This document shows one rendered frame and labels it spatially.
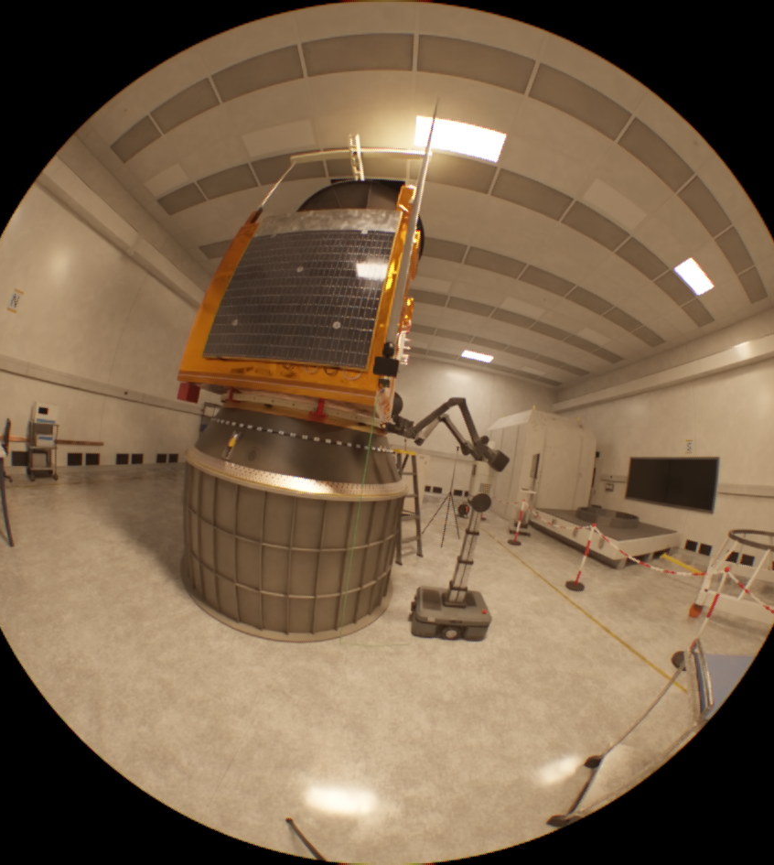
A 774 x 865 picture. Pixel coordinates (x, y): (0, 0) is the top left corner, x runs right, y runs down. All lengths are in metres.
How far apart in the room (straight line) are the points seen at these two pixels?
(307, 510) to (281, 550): 0.33
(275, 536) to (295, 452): 0.56
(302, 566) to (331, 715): 1.00
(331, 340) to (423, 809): 2.57
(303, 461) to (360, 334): 0.87
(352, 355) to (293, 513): 1.03
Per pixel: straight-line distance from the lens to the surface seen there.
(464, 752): 1.74
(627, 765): 1.81
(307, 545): 1.71
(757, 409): 7.54
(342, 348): 1.60
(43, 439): 5.30
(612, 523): 6.20
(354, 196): 3.46
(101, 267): 6.16
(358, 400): 1.54
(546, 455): 7.78
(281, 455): 1.67
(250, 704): 1.75
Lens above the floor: 1.50
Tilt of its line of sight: 4 degrees up
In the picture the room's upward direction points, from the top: 9 degrees clockwise
